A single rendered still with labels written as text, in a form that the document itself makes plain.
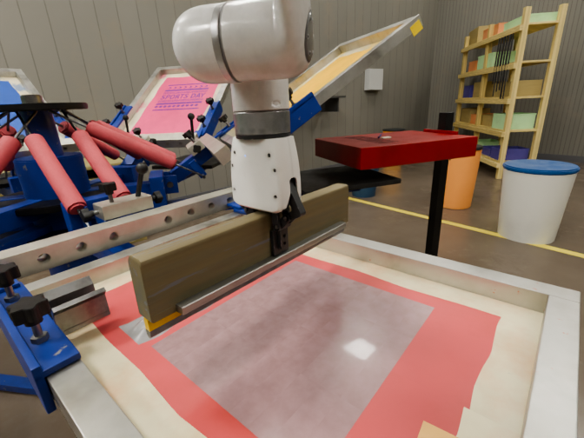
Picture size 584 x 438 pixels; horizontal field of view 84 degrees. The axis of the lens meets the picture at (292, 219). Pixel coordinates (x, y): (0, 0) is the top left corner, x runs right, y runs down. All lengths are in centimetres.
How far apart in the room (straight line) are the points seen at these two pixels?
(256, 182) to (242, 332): 24
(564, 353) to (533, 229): 305
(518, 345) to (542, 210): 296
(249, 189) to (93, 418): 31
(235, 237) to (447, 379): 32
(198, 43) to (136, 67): 426
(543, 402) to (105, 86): 445
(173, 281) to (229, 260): 8
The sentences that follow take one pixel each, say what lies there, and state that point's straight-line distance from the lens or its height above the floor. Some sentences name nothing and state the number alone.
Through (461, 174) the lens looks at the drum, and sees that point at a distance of 422.
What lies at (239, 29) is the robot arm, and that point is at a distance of 35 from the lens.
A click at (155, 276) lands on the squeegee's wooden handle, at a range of 38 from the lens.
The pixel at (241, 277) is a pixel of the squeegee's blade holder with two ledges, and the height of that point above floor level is 108.
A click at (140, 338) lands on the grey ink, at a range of 58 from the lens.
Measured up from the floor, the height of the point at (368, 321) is 96.
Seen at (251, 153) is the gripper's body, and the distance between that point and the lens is 44.
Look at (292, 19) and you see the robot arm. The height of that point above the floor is 136.
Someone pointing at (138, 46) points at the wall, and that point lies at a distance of 467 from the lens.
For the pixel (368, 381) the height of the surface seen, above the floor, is 96.
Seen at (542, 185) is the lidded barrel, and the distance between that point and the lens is 343.
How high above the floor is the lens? 129
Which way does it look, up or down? 20 degrees down
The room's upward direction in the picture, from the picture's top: 3 degrees counter-clockwise
